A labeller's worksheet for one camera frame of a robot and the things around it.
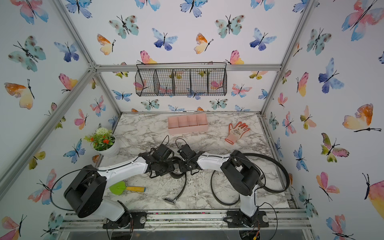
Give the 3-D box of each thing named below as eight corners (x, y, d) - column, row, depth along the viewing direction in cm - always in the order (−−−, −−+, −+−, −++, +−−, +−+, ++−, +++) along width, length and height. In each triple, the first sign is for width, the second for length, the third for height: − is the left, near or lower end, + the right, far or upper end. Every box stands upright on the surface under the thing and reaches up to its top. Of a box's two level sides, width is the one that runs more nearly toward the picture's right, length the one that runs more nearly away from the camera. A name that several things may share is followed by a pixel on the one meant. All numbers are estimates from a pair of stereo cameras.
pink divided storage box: (169, 136, 110) (168, 131, 105) (169, 121, 119) (168, 116, 114) (208, 132, 112) (209, 127, 107) (205, 118, 121) (205, 112, 116)
